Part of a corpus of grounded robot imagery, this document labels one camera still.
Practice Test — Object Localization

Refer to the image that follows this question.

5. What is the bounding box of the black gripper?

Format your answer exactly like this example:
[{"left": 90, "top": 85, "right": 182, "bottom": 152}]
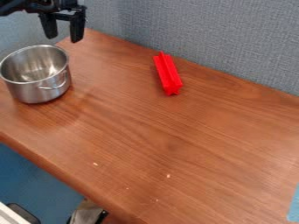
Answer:
[{"left": 26, "top": 0, "right": 87, "bottom": 43}]

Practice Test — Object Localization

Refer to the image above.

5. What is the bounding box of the stainless steel pot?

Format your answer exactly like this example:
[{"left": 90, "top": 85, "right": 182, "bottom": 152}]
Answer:
[{"left": 0, "top": 45, "right": 71, "bottom": 104}]

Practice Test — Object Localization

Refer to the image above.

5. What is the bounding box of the red star-shaped block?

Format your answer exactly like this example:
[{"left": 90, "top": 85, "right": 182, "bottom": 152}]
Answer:
[{"left": 154, "top": 52, "right": 183, "bottom": 95}]

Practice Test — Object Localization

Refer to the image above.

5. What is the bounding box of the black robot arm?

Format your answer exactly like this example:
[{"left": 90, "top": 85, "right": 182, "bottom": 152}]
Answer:
[{"left": 0, "top": 0, "right": 87, "bottom": 43}]

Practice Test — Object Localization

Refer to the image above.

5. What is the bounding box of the white object at corner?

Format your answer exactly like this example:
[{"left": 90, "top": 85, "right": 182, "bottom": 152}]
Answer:
[{"left": 0, "top": 202, "right": 30, "bottom": 224}]

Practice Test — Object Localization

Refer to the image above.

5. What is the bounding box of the black object at bottom left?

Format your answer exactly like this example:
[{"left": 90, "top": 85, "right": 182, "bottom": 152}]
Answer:
[{"left": 7, "top": 203, "right": 42, "bottom": 224}]

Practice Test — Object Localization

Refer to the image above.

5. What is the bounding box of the grey table leg bracket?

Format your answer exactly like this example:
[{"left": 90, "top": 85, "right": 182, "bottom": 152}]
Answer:
[{"left": 67, "top": 199, "right": 108, "bottom": 224}]

